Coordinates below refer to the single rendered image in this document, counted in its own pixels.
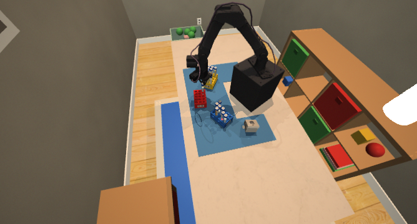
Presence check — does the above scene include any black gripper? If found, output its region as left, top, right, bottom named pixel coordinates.
left=199, top=68, right=212, bottom=85

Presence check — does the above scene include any red rack with round wells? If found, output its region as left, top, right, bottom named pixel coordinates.
left=194, top=89, right=207, bottom=109

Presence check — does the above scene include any blue tube rack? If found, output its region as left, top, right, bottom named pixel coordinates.
left=210, top=109, right=233, bottom=128

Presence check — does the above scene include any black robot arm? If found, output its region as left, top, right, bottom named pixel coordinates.
left=186, top=4, right=272, bottom=81

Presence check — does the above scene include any light blue mat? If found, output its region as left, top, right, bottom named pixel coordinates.
left=183, top=62, right=276, bottom=157

